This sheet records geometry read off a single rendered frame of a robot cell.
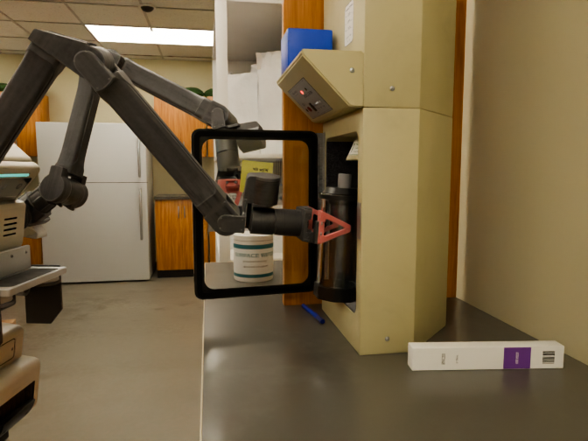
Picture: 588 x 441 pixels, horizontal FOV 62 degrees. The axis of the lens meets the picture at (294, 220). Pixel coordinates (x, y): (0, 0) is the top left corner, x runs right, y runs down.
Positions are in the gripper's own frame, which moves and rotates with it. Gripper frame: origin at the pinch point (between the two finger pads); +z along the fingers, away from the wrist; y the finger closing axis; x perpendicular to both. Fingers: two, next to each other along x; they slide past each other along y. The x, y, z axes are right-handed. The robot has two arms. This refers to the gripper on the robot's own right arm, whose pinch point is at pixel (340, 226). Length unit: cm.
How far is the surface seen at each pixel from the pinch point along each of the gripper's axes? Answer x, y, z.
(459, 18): -55, 22, 34
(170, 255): 96, 487, -60
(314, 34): -40.7, 5.5, -8.1
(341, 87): -26.4, -14.4, -6.4
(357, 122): -21.1, -10.9, -1.8
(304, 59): -30.7, -13.3, -13.4
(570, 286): 7.7, -17.1, 43.8
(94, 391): 125, 190, -83
